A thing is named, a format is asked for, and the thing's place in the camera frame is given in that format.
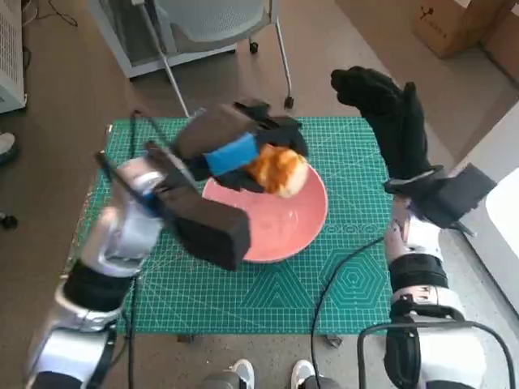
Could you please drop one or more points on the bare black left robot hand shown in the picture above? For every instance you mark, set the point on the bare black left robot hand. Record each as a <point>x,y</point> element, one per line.
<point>219,133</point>

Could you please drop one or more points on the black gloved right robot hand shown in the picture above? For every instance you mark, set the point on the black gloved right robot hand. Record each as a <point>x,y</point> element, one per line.
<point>401,129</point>

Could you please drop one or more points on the rectangular orange striped bread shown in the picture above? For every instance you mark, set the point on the rectangular orange striped bread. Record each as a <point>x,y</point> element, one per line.
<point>280,174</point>

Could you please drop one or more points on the pink bowl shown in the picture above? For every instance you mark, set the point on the pink bowl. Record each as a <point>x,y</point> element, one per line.
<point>284,227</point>

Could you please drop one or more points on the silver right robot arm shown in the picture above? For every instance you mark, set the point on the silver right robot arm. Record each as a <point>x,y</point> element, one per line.
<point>417,275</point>

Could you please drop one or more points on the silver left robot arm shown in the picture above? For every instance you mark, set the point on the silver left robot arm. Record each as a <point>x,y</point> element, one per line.
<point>121,239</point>

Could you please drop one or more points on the printed brown cardboard box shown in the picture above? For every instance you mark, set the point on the printed brown cardboard box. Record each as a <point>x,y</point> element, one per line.
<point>442,24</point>

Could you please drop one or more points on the grey mesh office chair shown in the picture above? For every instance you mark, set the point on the grey mesh office chair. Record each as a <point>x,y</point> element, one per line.
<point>223,20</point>

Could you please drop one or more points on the plain brown cardboard box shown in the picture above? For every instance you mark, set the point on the plain brown cardboard box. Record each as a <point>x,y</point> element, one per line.
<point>503,48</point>

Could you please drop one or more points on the white desk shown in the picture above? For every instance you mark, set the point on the white desk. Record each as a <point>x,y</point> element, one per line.
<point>503,227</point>

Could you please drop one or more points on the green cutting mat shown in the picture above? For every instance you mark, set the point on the green cutting mat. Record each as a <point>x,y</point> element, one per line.
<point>227,296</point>

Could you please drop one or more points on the person's shoe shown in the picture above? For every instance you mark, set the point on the person's shoe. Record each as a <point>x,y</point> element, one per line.
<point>6,144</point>

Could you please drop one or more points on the metal table leg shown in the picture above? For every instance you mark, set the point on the metal table leg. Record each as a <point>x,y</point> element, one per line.
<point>333,341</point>

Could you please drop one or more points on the black chair caster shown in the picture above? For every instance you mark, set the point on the black chair caster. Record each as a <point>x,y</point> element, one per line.
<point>9,221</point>

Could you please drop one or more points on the white perforated cabinet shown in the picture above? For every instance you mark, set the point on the white perforated cabinet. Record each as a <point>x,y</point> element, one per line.
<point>10,40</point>

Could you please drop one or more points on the grey left robot leg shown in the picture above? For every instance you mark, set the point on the grey left robot leg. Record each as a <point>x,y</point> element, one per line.
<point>219,381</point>

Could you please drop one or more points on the dark right robot leg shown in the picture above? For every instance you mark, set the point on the dark right robot leg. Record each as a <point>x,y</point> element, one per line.
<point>324,383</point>

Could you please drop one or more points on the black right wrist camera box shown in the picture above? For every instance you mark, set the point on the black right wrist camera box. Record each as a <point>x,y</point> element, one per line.
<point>458,194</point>

